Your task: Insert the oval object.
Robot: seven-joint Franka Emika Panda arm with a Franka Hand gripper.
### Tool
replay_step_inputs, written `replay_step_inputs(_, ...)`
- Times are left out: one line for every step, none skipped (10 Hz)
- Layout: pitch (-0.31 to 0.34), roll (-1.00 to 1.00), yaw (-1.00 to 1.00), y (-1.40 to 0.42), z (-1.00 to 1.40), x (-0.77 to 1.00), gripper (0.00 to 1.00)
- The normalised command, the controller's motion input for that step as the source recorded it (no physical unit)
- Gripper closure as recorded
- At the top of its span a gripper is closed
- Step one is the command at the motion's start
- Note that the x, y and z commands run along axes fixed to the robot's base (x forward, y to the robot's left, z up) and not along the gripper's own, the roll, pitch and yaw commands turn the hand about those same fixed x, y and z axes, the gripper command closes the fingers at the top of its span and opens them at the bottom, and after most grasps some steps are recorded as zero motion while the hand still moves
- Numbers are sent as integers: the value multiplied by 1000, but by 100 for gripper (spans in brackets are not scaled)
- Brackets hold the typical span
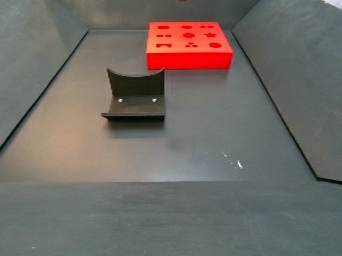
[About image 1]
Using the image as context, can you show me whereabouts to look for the black curved holder stand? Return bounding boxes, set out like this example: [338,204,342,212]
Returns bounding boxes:
[101,69,166,120]

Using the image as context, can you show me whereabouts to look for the red shape sorter block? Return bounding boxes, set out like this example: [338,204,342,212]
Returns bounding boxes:
[146,21,234,70]

